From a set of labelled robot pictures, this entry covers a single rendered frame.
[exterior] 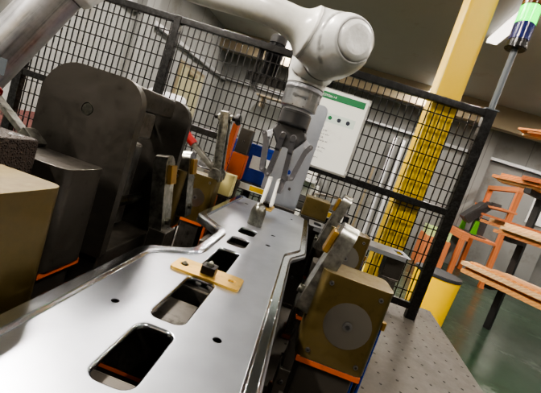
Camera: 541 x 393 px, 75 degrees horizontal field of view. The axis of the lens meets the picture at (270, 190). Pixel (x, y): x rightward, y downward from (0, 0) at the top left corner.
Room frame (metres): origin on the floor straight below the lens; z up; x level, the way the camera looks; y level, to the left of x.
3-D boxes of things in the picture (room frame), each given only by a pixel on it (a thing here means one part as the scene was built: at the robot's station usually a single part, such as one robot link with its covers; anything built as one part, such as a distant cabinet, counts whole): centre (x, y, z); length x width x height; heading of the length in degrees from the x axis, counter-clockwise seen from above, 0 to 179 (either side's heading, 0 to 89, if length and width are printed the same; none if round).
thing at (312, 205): (1.13, -0.15, 0.88); 0.08 x 0.08 x 0.36; 85
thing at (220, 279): (0.40, 0.04, 1.01); 0.08 x 0.04 x 0.01; 85
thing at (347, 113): (1.41, -0.15, 1.30); 0.23 x 0.02 x 0.31; 85
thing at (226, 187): (0.96, 0.12, 0.88); 0.04 x 0.04 x 0.37; 85
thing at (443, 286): (3.02, -1.60, 0.31); 0.39 x 0.39 x 0.61
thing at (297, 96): (0.87, 0.00, 1.30); 0.09 x 0.09 x 0.06
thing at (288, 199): (1.13, -0.04, 1.17); 0.12 x 0.01 x 0.34; 85
